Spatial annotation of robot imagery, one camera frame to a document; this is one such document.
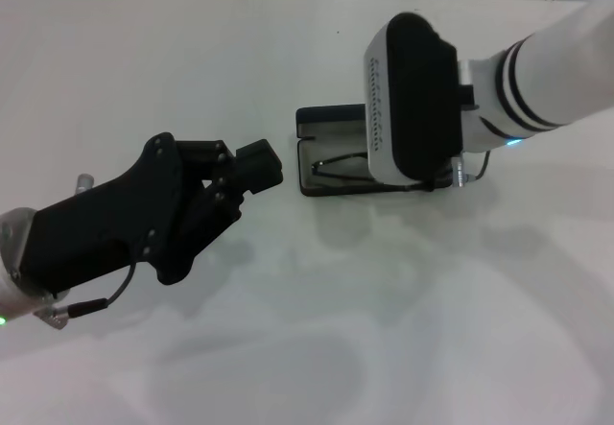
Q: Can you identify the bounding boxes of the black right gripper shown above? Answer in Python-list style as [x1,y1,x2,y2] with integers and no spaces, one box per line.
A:
[424,157,455,192]

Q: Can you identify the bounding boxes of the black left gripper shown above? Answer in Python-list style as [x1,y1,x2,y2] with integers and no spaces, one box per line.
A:
[21,131,285,296]

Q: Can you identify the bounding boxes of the black glasses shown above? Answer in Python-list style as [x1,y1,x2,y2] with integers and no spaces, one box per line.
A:
[310,153,436,192]

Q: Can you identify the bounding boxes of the black glasses case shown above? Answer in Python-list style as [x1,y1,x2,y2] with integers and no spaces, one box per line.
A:
[295,103,456,199]

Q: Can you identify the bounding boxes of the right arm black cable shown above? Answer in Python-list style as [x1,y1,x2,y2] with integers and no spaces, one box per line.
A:
[462,150,494,182]

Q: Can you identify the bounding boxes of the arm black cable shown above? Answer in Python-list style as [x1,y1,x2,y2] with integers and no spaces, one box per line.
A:
[462,150,494,182]
[32,250,141,332]

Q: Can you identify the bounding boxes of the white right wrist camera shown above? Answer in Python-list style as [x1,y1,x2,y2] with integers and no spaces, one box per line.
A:
[362,11,465,184]

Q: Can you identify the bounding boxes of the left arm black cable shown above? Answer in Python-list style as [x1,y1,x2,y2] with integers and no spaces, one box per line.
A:
[32,250,141,332]

